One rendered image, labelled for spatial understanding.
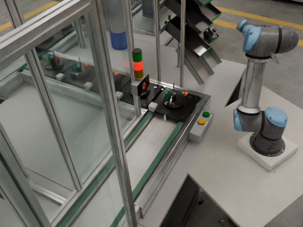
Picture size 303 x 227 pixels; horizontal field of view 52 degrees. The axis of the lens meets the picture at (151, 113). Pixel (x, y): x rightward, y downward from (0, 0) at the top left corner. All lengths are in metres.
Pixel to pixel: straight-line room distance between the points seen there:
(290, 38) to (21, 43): 1.20
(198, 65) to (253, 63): 0.63
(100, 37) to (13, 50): 0.23
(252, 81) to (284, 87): 2.27
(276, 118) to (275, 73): 2.39
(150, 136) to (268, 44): 0.80
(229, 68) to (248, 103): 0.88
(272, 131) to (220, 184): 0.38
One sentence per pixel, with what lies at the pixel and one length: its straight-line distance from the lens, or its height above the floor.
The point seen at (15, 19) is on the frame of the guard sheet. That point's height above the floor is 1.84.
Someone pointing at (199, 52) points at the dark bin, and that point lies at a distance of 1.97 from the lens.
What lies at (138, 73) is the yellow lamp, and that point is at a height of 1.29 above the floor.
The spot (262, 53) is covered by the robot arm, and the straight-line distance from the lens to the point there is 1.50.
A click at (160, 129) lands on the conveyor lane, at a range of 1.83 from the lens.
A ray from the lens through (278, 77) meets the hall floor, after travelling 3.97.
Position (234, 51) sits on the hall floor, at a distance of 4.32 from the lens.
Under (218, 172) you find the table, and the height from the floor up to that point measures 0.86.
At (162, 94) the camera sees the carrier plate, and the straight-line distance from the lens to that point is 1.99.
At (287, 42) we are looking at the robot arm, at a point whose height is 1.51.
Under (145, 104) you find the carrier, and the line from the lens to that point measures 1.92.
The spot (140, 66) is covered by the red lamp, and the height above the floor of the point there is 1.33.
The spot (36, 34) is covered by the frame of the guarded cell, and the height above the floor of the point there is 1.98.
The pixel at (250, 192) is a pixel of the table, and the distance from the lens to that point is 1.68.
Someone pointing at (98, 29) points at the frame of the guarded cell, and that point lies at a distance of 0.71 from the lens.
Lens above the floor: 2.23
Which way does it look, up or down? 43 degrees down
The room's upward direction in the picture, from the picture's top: 4 degrees counter-clockwise
